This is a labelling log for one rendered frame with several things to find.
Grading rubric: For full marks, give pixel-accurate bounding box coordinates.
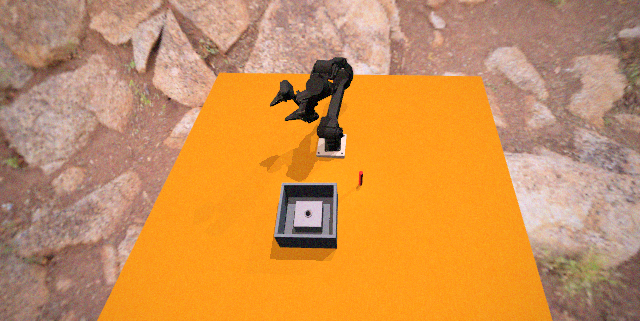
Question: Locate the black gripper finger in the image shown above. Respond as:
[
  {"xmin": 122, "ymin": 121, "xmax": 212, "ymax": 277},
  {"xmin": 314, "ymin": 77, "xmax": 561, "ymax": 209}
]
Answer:
[
  {"xmin": 284, "ymin": 108, "xmax": 307, "ymax": 122},
  {"xmin": 270, "ymin": 90, "xmax": 287, "ymax": 107}
]

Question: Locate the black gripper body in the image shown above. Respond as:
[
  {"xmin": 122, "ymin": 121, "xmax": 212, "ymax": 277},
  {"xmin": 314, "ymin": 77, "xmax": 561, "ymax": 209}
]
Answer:
[{"xmin": 280, "ymin": 80, "xmax": 319, "ymax": 106}]

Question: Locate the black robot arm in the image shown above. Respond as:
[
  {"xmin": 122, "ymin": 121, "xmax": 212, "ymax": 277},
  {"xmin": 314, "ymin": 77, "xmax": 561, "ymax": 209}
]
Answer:
[{"xmin": 297, "ymin": 57, "xmax": 353, "ymax": 152}]

